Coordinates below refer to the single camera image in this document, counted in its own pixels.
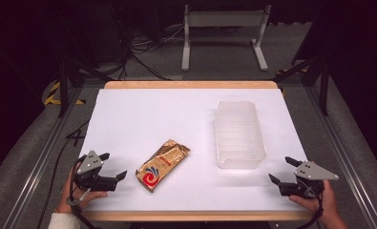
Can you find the clear plastic container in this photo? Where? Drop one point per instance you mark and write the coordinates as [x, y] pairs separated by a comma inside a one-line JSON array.
[[239, 135]]

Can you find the aluminium floor rail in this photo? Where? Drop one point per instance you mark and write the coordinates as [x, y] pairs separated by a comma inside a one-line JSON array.
[[39, 165], [345, 165]]

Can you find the gold snack packet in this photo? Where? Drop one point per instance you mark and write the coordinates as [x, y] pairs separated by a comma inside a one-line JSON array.
[[162, 165]]

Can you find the wooden table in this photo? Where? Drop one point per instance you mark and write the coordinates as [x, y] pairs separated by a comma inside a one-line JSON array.
[[189, 84]]

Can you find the person's left hand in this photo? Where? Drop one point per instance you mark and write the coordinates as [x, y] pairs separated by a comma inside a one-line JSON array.
[[78, 196]]

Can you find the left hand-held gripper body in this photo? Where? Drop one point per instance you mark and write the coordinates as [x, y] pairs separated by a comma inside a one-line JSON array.
[[95, 183]]

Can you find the person's right hand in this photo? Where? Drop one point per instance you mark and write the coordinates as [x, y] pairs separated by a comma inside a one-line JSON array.
[[323, 203]]

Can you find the yellow black hazard tape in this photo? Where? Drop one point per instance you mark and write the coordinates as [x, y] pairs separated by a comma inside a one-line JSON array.
[[49, 100]]

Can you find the white metal frame stand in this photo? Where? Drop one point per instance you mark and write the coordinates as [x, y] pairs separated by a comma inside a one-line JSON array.
[[224, 19]]

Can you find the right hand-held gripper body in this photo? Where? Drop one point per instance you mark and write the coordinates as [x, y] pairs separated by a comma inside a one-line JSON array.
[[303, 187]]

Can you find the white table sheet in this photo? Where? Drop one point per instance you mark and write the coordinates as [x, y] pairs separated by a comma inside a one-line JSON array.
[[183, 120]]

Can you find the black tripod stand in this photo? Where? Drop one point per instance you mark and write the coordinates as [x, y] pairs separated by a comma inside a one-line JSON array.
[[63, 89], [324, 89]]

